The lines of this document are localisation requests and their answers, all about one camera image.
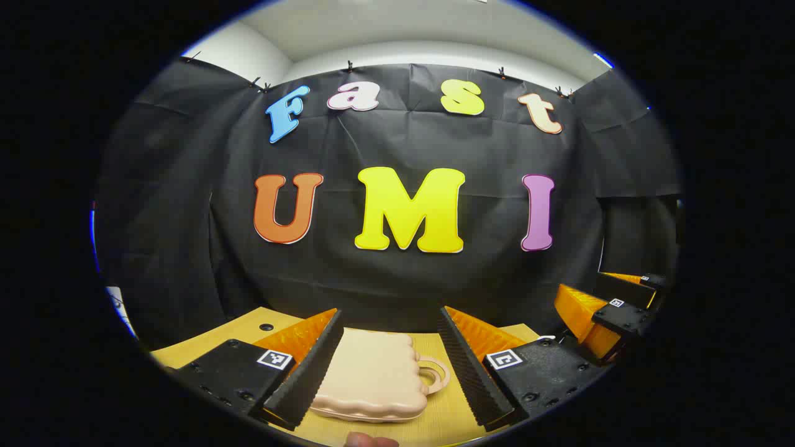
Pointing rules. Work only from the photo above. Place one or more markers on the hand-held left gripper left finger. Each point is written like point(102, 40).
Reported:
point(313, 372)

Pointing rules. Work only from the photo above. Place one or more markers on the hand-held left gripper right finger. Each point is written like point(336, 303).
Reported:
point(469, 372)

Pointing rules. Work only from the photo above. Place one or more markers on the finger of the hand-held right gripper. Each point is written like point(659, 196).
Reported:
point(624, 320)
point(627, 288)

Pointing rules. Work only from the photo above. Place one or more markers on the pink suitcase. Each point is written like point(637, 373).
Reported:
point(372, 372)

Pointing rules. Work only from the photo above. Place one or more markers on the black backdrop cloth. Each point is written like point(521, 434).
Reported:
point(385, 279)

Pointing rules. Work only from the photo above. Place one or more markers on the white printed panel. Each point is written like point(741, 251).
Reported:
point(118, 307)

